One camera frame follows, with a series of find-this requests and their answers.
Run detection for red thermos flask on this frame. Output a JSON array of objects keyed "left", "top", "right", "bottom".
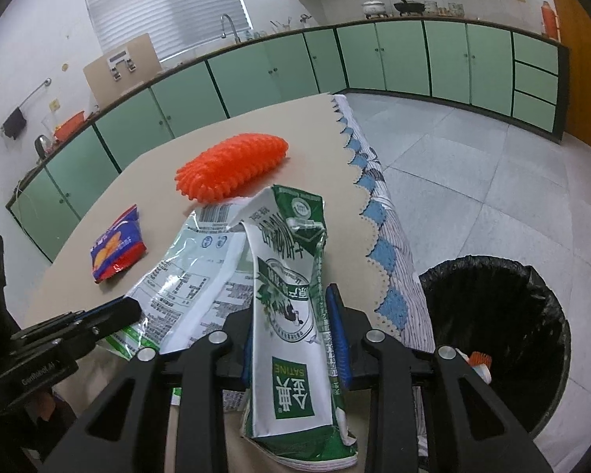
[{"left": 541, "top": 1, "right": 559, "bottom": 40}]

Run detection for wooden door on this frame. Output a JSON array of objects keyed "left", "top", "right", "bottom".
[{"left": 544, "top": 0, "right": 591, "bottom": 161}]

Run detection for crushed green milk carton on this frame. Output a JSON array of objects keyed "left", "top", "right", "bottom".
[{"left": 239, "top": 184, "right": 359, "bottom": 471}]

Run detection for blue and white crochet tablecloth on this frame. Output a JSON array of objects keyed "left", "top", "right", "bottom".
[{"left": 331, "top": 93, "right": 437, "bottom": 456}]

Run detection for bin with black liner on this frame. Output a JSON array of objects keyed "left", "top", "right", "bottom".
[{"left": 418, "top": 255, "right": 572, "bottom": 441}]

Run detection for rolled orange foam net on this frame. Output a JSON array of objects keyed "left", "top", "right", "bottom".
[{"left": 176, "top": 132, "right": 289, "bottom": 204}]

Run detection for green kitchen base cabinets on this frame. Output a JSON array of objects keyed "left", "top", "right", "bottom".
[{"left": 7, "top": 17, "right": 571, "bottom": 262}]

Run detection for chrome sink faucet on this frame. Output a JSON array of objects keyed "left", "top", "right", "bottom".
[{"left": 220, "top": 14, "right": 240, "bottom": 45}]

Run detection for orange plastic basket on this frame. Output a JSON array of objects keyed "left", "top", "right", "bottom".
[{"left": 53, "top": 111, "right": 86, "bottom": 141}]

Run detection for blue and red snack packet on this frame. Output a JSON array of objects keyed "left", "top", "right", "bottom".
[{"left": 91, "top": 204, "right": 149, "bottom": 284}]

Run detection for white and green plastic bag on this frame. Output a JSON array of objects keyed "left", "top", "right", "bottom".
[{"left": 106, "top": 200, "right": 257, "bottom": 410}]

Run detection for white window blind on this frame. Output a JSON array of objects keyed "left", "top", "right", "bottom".
[{"left": 81, "top": 0, "right": 251, "bottom": 62}]

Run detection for black wok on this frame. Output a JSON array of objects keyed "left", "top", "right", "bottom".
[{"left": 393, "top": 0, "right": 426, "bottom": 17}]

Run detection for metal towel rail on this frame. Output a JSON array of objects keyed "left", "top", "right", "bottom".
[{"left": 2, "top": 78, "right": 51, "bottom": 131}]

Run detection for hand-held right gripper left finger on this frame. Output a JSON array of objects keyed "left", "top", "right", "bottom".
[{"left": 39, "top": 310, "right": 253, "bottom": 473}]

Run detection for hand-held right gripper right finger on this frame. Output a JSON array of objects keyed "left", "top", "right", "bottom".
[{"left": 325, "top": 283, "right": 547, "bottom": 473}]

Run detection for cardboard sheet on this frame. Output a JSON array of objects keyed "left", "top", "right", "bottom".
[{"left": 83, "top": 34, "right": 162, "bottom": 104}]

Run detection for dark cloth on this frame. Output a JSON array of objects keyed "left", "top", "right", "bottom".
[{"left": 1, "top": 107, "right": 29, "bottom": 140}]

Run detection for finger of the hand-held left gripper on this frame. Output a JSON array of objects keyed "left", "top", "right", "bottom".
[
  {"left": 10, "top": 297, "right": 129, "bottom": 346},
  {"left": 49, "top": 300, "right": 143, "bottom": 360}
]

